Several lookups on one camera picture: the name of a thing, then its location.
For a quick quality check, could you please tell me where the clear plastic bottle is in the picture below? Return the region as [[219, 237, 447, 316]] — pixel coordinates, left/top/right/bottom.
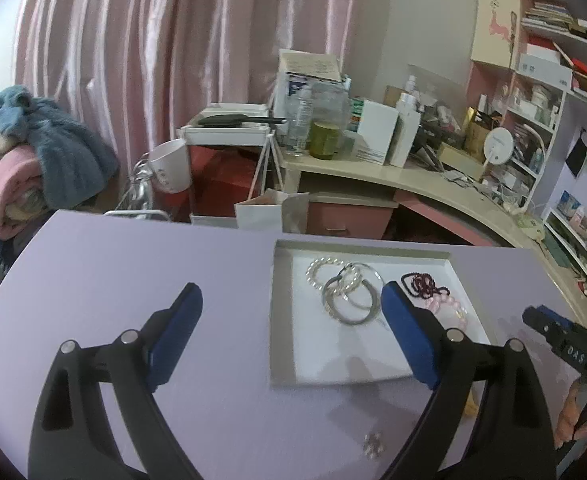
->
[[288, 85, 315, 154]]

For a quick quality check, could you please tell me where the cream cabinet with pink print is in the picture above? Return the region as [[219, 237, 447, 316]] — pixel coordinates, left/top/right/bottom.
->
[[471, 0, 524, 71]]

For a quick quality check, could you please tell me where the pink curtain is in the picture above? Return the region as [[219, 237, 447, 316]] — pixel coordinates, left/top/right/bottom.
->
[[14, 0, 394, 196]]

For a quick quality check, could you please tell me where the blue fluffy blanket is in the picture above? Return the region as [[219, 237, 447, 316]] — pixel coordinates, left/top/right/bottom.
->
[[0, 86, 120, 209]]

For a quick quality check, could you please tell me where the white trolley shelf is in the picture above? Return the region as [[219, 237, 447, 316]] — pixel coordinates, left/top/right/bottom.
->
[[181, 104, 274, 147]]

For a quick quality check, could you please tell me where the white square box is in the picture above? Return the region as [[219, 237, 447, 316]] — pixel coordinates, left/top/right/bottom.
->
[[356, 100, 399, 166]]

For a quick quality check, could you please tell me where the pink bead bracelet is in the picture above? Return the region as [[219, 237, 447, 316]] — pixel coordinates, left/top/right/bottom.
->
[[425, 296, 470, 332]]

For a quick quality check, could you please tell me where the beige curved desk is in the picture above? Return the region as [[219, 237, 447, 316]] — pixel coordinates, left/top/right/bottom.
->
[[278, 152, 587, 333]]

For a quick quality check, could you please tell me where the shallow grey cardboard tray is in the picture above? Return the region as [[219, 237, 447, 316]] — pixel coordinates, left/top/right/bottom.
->
[[270, 239, 491, 390]]

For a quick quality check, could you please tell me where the green glass jar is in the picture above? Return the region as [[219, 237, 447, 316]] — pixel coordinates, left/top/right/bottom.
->
[[308, 121, 343, 160]]

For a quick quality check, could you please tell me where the wide silver cuff bangle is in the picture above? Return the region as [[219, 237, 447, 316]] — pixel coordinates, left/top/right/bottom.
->
[[322, 275, 377, 326]]

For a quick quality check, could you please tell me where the tall white box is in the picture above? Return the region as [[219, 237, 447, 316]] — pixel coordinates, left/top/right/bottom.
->
[[388, 109, 421, 168]]

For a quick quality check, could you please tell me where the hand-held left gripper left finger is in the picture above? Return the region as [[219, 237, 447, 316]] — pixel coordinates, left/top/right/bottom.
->
[[28, 282, 204, 480]]

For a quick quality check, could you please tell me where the white bookshelf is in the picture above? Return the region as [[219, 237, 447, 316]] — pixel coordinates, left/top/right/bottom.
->
[[503, 0, 587, 211]]

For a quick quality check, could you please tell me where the small silver flower charm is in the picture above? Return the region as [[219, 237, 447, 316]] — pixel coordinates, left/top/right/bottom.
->
[[363, 432, 385, 458]]

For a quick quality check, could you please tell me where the person's right hand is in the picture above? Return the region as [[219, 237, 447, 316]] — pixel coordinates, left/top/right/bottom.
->
[[554, 377, 587, 452]]

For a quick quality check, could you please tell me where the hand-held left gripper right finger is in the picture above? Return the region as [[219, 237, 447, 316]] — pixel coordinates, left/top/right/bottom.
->
[[381, 280, 559, 480]]

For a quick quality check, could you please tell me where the clear acrylic organizer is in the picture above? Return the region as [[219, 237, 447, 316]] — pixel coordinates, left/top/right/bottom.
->
[[407, 64, 470, 147]]

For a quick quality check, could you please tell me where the pink drawer unit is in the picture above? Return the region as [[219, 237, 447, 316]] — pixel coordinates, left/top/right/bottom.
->
[[307, 192, 399, 241]]

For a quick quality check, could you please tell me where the dark red bead bracelet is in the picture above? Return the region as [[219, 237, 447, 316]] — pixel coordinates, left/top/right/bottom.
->
[[401, 272, 449, 301]]

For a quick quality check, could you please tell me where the round white mirror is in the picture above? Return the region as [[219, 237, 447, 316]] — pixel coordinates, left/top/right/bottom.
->
[[483, 127, 515, 167]]

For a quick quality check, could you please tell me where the black hanging pouch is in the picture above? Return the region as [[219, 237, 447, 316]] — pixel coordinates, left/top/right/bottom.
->
[[566, 130, 587, 177]]

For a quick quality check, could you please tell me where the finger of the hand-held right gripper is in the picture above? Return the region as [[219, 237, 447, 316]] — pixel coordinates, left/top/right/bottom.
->
[[522, 305, 574, 356]]

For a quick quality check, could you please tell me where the thin silver bangle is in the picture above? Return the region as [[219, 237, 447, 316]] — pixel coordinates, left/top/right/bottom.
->
[[338, 262, 388, 313]]

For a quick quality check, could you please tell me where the pink blanket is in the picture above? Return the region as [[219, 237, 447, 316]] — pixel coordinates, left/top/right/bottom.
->
[[0, 147, 57, 240]]

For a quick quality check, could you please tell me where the white paper bag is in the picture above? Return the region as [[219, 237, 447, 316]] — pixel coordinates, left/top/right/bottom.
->
[[234, 189, 310, 235]]

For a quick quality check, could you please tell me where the white pearl bracelet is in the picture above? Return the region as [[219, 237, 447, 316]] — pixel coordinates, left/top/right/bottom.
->
[[306, 257, 363, 295]]

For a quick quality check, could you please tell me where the white desktop riser shelf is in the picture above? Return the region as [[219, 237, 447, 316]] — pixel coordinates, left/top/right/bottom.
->
[[542, 207, 587, 322]]

